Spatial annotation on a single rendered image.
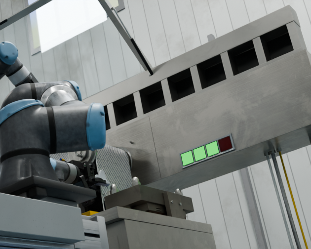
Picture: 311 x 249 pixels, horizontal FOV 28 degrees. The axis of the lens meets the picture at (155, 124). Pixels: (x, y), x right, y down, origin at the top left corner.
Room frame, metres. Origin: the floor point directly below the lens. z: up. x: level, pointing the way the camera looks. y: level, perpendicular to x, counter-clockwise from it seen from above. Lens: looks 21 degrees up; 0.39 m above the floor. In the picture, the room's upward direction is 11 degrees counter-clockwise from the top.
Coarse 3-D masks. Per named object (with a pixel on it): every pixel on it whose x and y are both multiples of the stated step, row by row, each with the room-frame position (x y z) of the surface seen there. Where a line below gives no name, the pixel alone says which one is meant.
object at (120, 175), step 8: (96, 160) 2.31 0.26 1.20; (104, 168) 2.35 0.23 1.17; (112, 168) 2.40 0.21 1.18; (120, 168) 2.45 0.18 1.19; (128, 168) 2.50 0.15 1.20; (112, 176) 2.39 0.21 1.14; (120, 176) 2.44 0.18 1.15; (128, 176) 2.49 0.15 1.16; (120, 184) 2.43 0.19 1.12; (128, 184) 2.48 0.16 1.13; (104, 192) 2.32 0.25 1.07; (104, 200) 2.32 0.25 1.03
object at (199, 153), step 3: (201, 147) 2.43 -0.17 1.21; (195, 150) 2.45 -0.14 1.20; (198, 150) 2.44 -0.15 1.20; (201, 150) 2.44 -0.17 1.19; (204, 150) 2.43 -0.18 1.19; (195, 153) 2.45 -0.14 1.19; (198, 153) 2.44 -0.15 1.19; (201, 153) 2.44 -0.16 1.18; (204, 153) 2.43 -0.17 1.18; (195, 156) 2.45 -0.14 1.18; (198, 156) 2.44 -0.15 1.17; (201, 156) 2.44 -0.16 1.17; (204, 156) 2.43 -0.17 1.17; (195, 159) 2.45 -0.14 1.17; (198, 159) 2.45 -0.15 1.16
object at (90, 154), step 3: (90, 150) 2.30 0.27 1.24; (69, 153) 2.35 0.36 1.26; (90, 153) 2.30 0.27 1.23; (69, 156) 2.35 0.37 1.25; (87, 156) 2.31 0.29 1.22; (90, 156) 2.30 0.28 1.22; (72, 159) 2.35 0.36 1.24; (87, 159) 2.31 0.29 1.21; (90, 159) 2.31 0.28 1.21; (96, 168) 2.39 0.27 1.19
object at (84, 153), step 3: (72, 153) 2.33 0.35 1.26; (75, 153) 2.32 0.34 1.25; (81, 153) 2.31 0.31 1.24; (84, 153) 2.30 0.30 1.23; (87, 153) 2.31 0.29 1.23; (72, 156) 2.33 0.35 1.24; (75, 156) 2.33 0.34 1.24; (84, 156) 2.31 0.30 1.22; (75, 159) 2.33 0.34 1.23; (78, 159) 2.32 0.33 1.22; (81, 159) 2.31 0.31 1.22; (84, 159) 2.32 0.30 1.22
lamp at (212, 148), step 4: (208, 144) 2.42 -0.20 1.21; (212, 144) 2.41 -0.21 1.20; (216, 144) 2.40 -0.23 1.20; (208, 148) 2.42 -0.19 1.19; (212, 148) 2.41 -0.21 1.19; (216, 148) 2.40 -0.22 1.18; (208, 152) 2.42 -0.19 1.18; (212, 152) 2.41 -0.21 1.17; (216, 152) 2.41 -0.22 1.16; (208, 156) 2.42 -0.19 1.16
